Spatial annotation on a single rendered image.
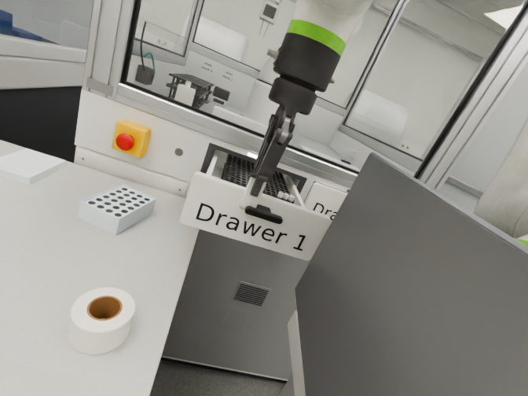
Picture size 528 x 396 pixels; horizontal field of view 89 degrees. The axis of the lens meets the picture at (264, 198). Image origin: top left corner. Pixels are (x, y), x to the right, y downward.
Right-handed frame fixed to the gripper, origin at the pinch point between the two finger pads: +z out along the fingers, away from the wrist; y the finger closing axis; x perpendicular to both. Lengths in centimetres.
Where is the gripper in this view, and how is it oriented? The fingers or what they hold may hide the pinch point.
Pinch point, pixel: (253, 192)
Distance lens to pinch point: 50.7
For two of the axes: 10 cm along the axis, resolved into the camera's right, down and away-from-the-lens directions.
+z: -3.7, 8.6, 3.5
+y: 0.7, 4.0, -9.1
